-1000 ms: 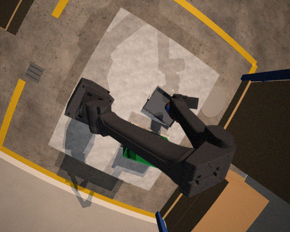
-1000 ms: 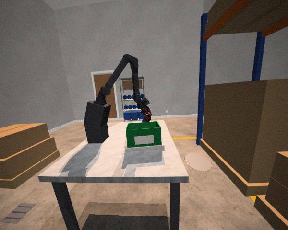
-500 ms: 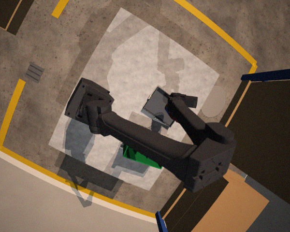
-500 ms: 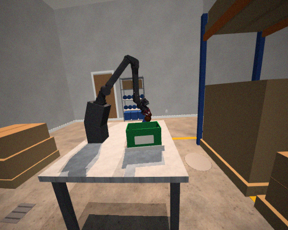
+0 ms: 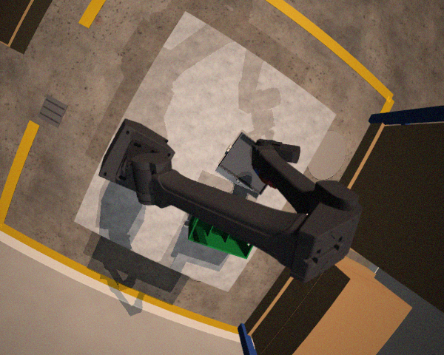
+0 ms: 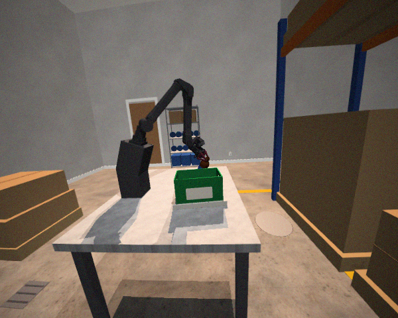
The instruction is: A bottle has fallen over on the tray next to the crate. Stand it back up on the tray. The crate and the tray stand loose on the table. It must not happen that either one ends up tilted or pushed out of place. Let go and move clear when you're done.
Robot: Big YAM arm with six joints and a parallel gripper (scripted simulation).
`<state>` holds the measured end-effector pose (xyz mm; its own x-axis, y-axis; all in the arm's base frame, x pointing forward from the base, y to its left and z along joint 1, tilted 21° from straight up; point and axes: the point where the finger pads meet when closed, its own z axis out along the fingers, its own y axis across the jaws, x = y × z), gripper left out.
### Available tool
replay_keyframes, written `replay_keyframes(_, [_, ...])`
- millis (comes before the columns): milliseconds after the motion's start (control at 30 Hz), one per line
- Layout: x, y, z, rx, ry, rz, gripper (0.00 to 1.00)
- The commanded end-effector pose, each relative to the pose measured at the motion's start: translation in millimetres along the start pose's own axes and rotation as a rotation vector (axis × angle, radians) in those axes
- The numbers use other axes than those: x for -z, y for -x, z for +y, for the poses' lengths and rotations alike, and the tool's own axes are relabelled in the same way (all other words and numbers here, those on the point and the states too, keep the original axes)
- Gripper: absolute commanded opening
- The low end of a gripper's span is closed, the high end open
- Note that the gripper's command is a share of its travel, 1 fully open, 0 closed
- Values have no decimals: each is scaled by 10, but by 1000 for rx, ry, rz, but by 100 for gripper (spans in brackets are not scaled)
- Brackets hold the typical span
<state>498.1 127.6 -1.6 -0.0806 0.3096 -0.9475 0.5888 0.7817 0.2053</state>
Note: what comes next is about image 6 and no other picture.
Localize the brown glass bottle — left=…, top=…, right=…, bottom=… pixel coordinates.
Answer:
left=198, top=156, right=210, bottom=169

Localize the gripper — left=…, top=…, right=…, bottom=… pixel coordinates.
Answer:
left=193, top=149, right=208, bottom=161

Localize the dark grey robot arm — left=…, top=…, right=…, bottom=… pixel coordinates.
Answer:
left=129, top=78, right=205, bottom=152

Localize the green divided crate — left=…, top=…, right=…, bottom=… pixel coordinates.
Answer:
left=174, top=168, right=224, bottom=204

